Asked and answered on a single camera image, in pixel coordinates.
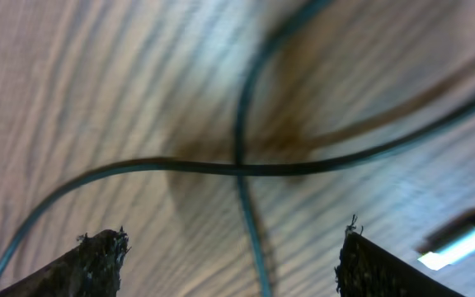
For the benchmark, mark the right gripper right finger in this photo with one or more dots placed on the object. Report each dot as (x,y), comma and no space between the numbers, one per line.
(367,270)

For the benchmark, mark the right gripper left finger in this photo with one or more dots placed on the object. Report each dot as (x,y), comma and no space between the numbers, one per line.
(91,269)

